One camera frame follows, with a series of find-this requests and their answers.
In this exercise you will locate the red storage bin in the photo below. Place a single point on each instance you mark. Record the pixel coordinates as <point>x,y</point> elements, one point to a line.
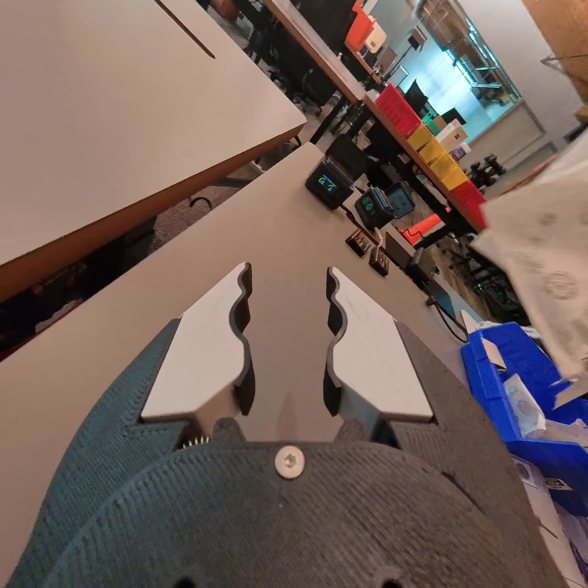
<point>471,202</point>
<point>397,110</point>

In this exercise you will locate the dumbbell rack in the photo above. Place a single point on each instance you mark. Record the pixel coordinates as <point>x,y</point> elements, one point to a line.
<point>487,170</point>

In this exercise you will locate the wipes canister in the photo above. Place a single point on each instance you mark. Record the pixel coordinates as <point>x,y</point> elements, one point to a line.
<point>461,151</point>

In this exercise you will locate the orange crate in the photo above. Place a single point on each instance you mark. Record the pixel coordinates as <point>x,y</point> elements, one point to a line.
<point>358,25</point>

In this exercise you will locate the large printed paper lego bag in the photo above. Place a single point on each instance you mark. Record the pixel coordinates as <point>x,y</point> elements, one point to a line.
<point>542,257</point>

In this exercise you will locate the yellow storage bin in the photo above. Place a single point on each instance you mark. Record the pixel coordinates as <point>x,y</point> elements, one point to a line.
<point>454,178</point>
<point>444,165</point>
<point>432,150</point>
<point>420,137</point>

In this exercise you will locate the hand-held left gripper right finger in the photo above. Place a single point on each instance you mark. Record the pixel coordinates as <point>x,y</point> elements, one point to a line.
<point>381,367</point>

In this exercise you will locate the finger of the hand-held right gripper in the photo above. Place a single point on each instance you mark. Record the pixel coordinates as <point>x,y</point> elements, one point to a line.
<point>572,395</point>

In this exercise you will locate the white carton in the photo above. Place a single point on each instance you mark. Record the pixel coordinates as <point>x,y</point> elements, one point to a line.
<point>452,133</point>

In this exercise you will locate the small black battery charger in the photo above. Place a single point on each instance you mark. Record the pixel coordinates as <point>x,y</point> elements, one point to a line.
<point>372,206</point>

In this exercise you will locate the blue storage bin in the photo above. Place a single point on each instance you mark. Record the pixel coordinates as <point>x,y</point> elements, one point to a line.
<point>487,381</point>

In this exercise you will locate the lego instruction booklet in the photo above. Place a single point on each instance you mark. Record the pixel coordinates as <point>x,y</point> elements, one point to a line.
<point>542,514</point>

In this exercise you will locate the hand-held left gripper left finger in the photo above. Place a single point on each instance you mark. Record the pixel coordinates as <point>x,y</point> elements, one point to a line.
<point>197,367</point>

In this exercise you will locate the green carton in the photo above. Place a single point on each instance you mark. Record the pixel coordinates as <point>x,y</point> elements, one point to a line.
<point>428,115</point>

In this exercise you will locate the orange traffic cone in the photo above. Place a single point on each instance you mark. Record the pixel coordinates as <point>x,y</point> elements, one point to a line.
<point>422,229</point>

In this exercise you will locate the heap of white paper bags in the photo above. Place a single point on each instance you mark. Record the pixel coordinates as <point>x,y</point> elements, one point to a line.
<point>523,404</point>

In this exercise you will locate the black battery charger case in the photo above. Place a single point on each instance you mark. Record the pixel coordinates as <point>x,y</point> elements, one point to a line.
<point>328,186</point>

